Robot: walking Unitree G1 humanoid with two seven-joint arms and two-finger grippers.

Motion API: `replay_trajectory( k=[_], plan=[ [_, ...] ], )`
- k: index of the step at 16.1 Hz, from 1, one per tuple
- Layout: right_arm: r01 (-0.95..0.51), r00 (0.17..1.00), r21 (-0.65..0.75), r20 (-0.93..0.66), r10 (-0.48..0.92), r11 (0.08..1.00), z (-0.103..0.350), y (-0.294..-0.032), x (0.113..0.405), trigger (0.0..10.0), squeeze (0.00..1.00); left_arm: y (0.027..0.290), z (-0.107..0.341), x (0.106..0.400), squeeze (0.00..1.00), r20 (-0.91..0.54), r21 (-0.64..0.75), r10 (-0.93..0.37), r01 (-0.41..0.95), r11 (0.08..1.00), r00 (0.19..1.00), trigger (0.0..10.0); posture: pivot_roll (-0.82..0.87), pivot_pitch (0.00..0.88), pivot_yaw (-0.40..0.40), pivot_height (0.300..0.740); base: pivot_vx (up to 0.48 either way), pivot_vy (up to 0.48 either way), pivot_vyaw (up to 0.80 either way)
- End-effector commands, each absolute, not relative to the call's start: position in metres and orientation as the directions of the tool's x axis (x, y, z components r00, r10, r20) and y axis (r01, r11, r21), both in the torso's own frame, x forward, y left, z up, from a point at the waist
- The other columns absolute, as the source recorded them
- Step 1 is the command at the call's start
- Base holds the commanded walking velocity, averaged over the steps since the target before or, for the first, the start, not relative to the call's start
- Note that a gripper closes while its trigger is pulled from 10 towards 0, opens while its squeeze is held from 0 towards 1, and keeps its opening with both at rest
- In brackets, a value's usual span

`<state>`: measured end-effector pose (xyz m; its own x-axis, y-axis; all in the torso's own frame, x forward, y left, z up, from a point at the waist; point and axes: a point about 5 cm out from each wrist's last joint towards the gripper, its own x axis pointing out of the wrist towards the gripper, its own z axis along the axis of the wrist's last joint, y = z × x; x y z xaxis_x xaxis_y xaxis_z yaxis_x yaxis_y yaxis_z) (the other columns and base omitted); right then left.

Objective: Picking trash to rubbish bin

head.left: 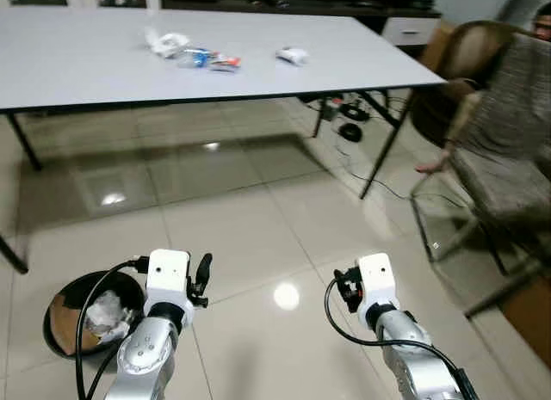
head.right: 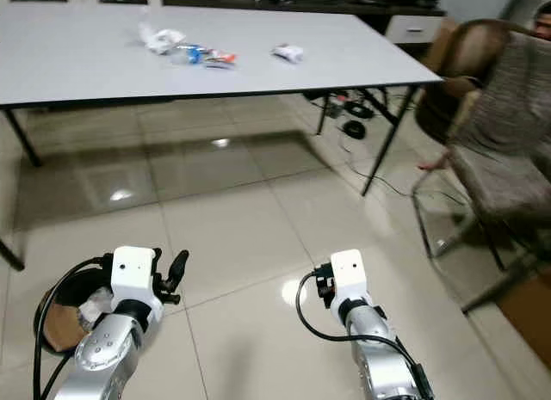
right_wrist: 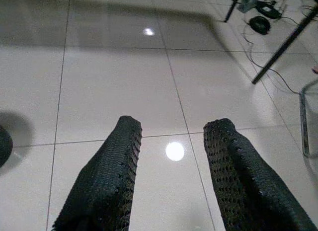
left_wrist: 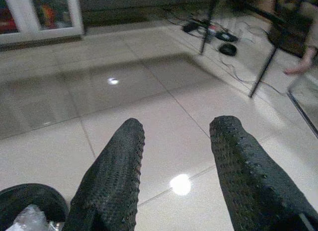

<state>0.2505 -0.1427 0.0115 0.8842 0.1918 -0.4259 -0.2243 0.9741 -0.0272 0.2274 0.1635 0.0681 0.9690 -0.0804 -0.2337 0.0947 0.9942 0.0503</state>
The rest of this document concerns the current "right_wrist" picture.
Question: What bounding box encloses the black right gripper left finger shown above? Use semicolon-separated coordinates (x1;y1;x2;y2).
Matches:
51;115;143;231

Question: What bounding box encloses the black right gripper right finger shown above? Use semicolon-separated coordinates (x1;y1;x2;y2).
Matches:
203;118;318;231

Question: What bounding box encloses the black slanted table leg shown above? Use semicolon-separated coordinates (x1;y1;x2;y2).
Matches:
251;10;318;84
224;0;242;23

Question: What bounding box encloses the grey thin floor cable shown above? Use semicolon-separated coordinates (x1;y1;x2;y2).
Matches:
242;22;302;94

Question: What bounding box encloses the black coiled cable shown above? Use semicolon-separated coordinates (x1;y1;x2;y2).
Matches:
249;16;271;35

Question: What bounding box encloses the black round rubbish bin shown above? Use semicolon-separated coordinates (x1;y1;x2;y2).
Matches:
0;125;13;168

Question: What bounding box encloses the black power adapter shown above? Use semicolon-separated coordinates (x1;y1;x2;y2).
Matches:
255;1;283;19

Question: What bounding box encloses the grey small box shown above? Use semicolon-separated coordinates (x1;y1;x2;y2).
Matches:
238;0;259;13

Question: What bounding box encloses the transparent plastic container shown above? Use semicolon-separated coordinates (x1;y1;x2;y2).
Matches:
299;79;318;160

